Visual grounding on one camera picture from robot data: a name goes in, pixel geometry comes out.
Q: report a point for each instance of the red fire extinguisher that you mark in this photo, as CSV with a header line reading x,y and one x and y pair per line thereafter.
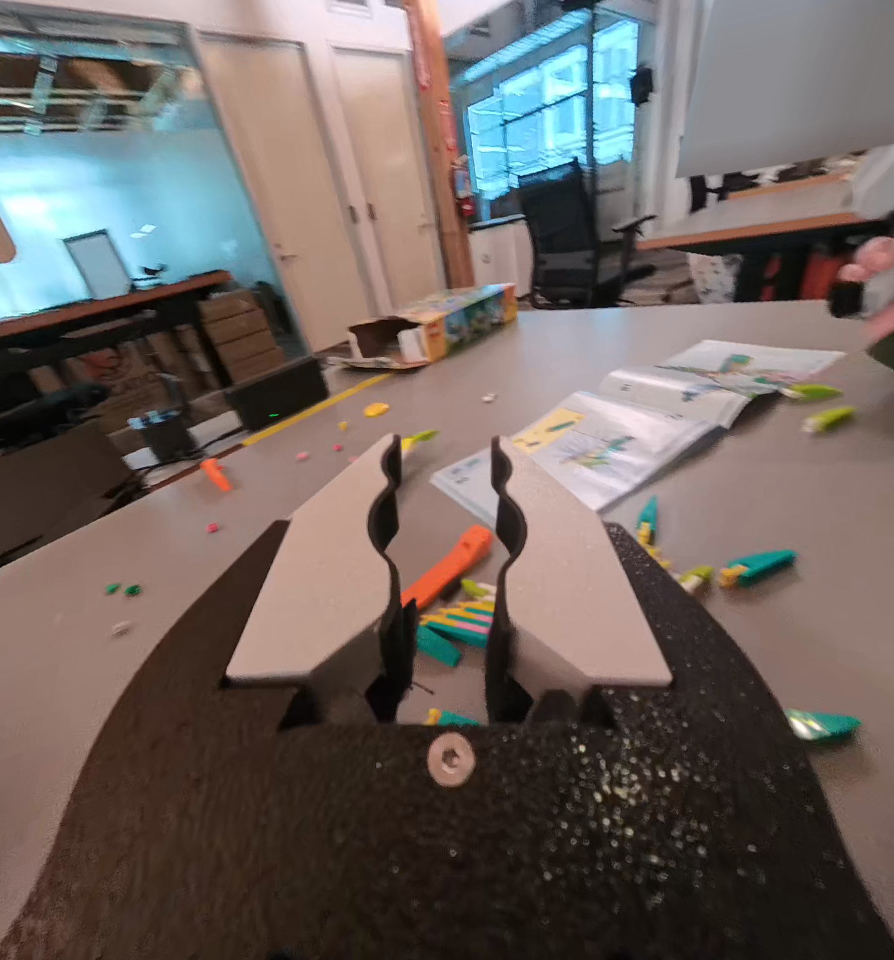
x,y
462,187

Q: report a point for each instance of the teal and pink lego leaf cluster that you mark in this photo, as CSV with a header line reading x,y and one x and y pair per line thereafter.
x,y
458,622

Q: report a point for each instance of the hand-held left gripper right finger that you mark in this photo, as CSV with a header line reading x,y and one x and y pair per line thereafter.
x,y
582,592

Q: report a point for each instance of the yellow lego disc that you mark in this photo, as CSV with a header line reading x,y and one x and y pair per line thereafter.
x,y
376,409

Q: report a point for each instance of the grey panel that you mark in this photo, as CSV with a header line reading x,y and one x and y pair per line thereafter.
x,y
791,75

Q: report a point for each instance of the white door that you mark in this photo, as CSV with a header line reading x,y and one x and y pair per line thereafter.
x,y
267,172
387,165

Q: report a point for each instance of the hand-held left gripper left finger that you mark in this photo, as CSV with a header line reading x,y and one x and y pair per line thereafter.
x,y
319,585

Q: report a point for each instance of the lego instruction booklet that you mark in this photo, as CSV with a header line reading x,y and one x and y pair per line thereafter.
x,y
626,427

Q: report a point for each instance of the black box with green light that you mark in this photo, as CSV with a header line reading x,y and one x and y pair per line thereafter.
x,y
278,394

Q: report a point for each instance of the black wall speaker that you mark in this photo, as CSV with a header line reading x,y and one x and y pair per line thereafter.
x,y
641,85

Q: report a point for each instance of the lime and white lego piece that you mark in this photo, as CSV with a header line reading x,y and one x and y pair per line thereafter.
x,y
695,578

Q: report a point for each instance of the stack of cardboard boxes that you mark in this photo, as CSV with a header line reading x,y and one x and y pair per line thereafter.
x,y
241,334

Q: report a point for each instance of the lime lego leaf piece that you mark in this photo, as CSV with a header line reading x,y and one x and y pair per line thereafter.
x,y
810,391
829,418
419,439

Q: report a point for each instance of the lego set cardboard box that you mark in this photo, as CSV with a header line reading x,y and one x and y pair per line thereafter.
x,y
454,322

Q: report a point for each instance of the wooden beam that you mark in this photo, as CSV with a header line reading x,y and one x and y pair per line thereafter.
x,y
435,135

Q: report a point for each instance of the person's right hand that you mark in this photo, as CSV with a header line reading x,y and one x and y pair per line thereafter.
x,y
878,255

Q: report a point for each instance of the teal lego leaf piece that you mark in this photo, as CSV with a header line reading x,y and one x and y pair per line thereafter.
x,y
761,566
825,724
454,718
647,517

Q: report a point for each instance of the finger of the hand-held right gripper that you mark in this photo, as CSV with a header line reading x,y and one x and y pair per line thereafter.
x,y
885,176

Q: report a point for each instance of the black office chair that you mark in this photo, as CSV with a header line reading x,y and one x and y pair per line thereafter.
x,y
567,232

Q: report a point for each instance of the small orange brick separator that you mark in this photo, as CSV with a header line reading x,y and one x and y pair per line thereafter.
x,y
216,474

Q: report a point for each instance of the white screen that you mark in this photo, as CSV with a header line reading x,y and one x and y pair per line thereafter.
x,y
98,262

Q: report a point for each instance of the large orange brick separator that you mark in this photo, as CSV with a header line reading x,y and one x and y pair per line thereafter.
x,y
447,570

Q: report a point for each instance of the long wooden top desk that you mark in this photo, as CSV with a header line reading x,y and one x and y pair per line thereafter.
x,y
94,307

